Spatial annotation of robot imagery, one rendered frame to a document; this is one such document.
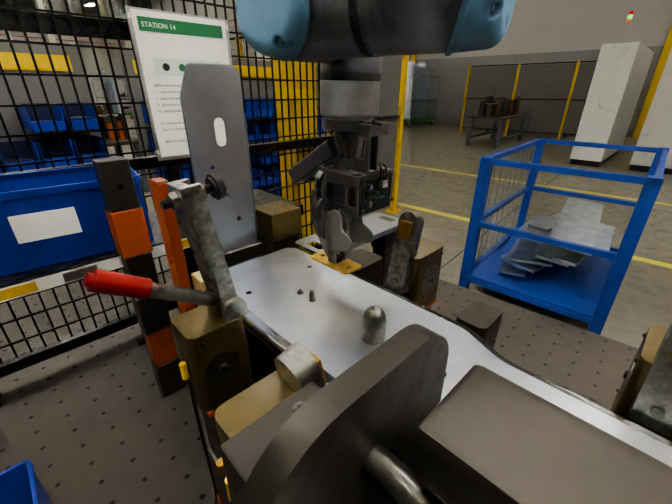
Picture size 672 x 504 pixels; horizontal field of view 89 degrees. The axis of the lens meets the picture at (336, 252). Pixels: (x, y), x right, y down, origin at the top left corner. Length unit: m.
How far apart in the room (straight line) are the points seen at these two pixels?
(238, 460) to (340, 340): 0.28
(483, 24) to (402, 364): 0.23
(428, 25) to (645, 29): 14.10
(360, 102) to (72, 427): 0.80
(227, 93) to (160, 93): 0.28
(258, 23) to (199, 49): 0.65
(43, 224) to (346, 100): 0.53
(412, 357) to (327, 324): 0.33
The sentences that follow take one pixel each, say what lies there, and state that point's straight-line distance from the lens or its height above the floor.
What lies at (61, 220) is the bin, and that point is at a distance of 0.73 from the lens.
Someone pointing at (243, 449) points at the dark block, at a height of 1.12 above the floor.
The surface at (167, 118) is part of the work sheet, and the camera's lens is 0.95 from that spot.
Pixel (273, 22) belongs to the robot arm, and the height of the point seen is 1.35.
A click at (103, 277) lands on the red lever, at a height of 1.14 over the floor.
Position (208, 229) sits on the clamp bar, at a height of 1.17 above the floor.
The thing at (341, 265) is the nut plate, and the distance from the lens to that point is 0.54.
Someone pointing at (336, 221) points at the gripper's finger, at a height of 1.13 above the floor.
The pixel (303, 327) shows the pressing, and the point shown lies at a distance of 0.49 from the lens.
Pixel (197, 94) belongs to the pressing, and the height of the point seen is 1.29.
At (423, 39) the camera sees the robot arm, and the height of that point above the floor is 1.33.
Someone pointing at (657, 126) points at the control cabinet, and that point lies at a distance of 8.10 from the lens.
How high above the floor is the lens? 1.30
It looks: 25 degrees down
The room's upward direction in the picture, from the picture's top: straight up
